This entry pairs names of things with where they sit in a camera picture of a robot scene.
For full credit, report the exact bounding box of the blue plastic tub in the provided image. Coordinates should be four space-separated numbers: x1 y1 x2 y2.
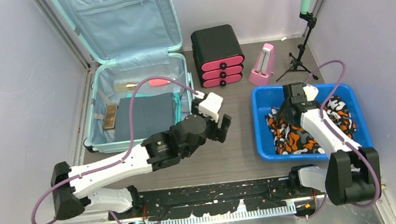
251 83 373 162

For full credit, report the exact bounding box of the grey cloth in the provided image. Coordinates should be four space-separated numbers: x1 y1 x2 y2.
114 92 176 142

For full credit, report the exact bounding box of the pink tube bottle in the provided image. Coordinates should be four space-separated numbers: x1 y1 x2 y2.
148 78 172 87

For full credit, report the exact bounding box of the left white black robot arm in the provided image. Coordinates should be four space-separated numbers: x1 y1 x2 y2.
51 92 231 221

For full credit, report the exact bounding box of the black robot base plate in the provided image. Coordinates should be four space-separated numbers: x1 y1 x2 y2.
97 170 329 224

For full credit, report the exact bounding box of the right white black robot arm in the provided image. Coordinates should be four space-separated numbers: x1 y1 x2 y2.
277 82 381 207

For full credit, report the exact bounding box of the purple cable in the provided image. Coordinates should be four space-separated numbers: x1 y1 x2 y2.
279 56 384 221
16 71 219 224

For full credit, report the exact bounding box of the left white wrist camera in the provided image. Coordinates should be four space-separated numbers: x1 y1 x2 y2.
194 91 224 123

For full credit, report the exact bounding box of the black tripod stand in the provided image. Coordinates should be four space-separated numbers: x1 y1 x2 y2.
276 12 319 82

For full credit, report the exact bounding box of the orange black camouflage garment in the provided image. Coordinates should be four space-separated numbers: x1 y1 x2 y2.
265 95 357 155

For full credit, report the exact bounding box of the teal cloth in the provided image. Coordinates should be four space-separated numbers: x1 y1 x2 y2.
125 88 182 124

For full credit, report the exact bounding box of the pink metronome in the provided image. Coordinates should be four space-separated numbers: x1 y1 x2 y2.
248 43 275 86

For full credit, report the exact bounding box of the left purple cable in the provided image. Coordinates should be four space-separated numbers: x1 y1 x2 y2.
16 71 219 224

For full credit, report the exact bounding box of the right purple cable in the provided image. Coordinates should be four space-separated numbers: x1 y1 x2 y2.
279 56 384 221

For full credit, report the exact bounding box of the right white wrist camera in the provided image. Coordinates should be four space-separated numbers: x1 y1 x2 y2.
303 84 319 101

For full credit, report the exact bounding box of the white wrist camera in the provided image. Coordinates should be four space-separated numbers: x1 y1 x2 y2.
194 91 224 123
303 84 319 101

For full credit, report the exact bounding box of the aluminium rail frame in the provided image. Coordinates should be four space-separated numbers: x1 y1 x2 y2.
48 158 390 224

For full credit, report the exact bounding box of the light blue hard-shell suitcase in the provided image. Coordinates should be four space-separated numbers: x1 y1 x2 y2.
51 0 193 153

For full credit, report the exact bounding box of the black and pink drawer box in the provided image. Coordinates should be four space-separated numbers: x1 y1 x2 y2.
190 24 245 88

